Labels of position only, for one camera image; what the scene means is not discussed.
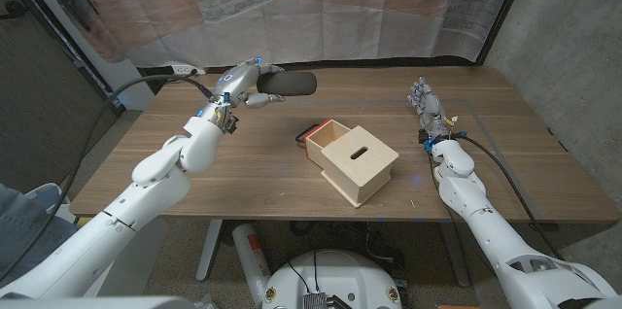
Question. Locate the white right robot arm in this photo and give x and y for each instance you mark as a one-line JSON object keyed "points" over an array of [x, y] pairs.
{"points": [[486, 231]]}

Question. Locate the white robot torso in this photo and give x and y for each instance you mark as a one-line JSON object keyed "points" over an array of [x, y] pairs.
{"points": [[335, 275]]}

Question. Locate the wooden drawer with red front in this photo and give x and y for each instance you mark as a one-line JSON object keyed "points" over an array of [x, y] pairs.
{"points": [[330, 136]]}

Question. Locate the grey table leg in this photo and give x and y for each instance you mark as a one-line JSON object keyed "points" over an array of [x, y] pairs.
{"points": [[209, 250], [454, 255]]}

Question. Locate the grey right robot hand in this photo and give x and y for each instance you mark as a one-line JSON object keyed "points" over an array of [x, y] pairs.
{"points": [[432, 110]]}

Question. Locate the printed room backdrop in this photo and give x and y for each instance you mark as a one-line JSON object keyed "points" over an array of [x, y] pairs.
{"points": [[291, 22]]}

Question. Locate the white power strip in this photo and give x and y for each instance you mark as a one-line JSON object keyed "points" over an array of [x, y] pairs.
{"points": [[182, 69]]}

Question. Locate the dark grey glasses case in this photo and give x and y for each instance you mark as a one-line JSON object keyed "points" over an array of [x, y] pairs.
{"points": [[291, 83]]}

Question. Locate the white cylinder with orange label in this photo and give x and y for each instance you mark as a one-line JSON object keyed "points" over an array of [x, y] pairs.
{"points": [[250, 260]]}

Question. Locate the person's leg in jeans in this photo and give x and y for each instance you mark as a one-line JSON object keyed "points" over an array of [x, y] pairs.
{"points": [[24, 231]]}

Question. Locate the white sneaker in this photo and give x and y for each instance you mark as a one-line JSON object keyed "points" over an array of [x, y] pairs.
{"points": [[46, 195]]}

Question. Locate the black backdrop frame pole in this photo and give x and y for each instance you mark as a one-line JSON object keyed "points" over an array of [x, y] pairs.
{"points": [[71, 42], [505, 10]]}

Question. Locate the wooden box with slot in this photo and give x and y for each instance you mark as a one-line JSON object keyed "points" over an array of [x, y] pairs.
{"points": [[359, 168]]}

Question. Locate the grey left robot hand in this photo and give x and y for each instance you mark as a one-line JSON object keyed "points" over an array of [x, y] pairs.
{"points": [[238, 83]]}

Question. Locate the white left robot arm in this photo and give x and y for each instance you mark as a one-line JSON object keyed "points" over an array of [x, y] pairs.
{"points": [[160, 178]]}

